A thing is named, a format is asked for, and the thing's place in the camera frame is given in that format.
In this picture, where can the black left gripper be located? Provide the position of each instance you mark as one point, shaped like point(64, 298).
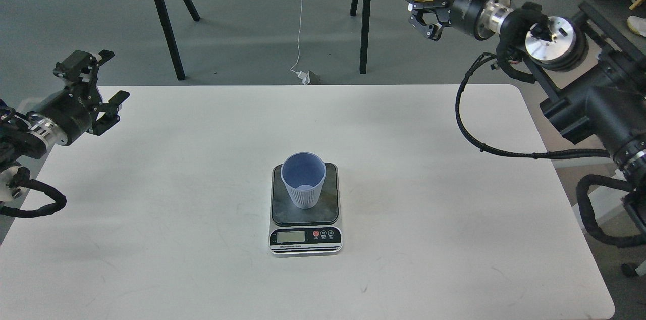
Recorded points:
point(64, 116)

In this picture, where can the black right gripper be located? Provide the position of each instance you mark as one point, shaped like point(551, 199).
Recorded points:
point(472, 17)

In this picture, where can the blue plastic cup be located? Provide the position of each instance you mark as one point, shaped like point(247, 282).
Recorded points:
point(303, 175)

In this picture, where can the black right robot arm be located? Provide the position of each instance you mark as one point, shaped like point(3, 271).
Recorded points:
point(593, 78)

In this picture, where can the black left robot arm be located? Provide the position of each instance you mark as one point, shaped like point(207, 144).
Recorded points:
point(18, 141)

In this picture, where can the digital kitchen scale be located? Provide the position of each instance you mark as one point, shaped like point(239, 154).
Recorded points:
point(301, 232)

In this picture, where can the white power adapter on floor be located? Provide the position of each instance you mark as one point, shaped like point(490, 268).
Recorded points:
point(309, 78)

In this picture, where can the white shoe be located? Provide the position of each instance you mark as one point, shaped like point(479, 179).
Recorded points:
point(636, 25)

